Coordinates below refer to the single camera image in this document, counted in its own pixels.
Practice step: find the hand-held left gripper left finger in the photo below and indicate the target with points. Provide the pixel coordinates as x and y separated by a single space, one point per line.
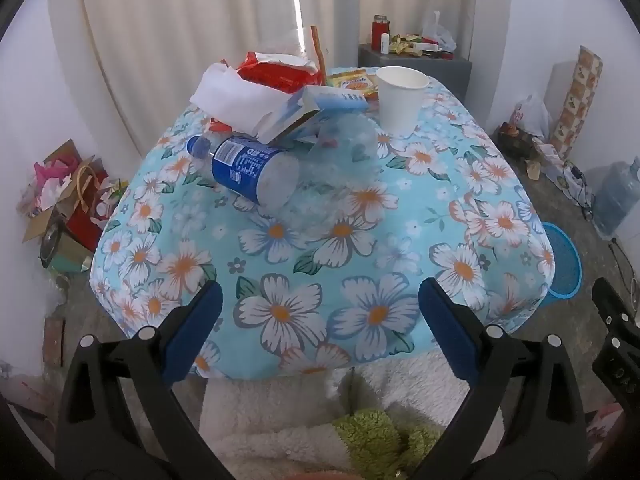
200 325

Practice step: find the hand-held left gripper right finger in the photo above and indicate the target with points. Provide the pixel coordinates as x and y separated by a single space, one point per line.
445 330

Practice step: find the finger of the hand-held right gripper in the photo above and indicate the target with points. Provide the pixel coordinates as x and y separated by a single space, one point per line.
612 305
617 365

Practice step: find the blue mesh basket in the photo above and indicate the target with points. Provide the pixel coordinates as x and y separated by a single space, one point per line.
567 265

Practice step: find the blue white carton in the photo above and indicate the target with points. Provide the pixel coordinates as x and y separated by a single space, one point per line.
330 97

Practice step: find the red white snack bag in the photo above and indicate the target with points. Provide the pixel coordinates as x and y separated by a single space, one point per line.
280 72

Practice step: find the pink floral cloth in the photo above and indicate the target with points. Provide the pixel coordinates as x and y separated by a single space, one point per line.
605 420

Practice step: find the large water jug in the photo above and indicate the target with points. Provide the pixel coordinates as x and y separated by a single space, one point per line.
617 197

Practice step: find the blue floral tablecloth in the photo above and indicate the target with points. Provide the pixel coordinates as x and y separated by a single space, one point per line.
350 260

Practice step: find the brown brick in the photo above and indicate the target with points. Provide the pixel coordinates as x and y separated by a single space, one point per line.
53 341

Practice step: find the teal box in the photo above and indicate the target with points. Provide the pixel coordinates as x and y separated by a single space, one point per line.
70 255

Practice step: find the white printed cloth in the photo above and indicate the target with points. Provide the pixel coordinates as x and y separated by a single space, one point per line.
555 162

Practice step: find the small cardboard piece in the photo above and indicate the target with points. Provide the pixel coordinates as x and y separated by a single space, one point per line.
532 170

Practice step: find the dark bag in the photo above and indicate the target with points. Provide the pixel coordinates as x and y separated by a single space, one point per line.
515 142

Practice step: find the cardboard box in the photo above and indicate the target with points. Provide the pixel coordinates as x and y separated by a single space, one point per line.
37 220

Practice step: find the small red wrapper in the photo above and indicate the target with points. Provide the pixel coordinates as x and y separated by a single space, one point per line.
219 125

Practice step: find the clear crushed plastic bottle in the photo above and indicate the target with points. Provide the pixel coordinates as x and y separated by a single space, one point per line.
345 155

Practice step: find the white plastic bag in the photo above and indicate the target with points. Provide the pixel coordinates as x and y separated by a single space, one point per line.
532 115

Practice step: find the white paper cup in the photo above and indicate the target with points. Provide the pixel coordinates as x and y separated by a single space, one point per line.
400 100

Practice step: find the white tissue paper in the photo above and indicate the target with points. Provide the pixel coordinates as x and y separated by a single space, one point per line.
230 92

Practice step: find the grey cabinet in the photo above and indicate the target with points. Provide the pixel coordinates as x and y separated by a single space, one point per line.
450 72

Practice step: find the yellow snack packet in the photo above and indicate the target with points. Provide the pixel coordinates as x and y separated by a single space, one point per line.
352 82

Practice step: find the pile of snack packets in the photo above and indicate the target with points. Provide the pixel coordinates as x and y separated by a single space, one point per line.
412 45

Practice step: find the cream curtain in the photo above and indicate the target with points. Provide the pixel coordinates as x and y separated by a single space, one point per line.
175 35

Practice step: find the small white bottle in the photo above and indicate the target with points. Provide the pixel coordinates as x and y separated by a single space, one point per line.
385 44

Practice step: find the clear plastic bag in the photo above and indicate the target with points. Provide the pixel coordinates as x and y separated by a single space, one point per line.
440 32

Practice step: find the brown stick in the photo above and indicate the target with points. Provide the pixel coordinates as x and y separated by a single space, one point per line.
317 45

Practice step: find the red thermos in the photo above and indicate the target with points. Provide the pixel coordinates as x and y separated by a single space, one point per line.
379 32

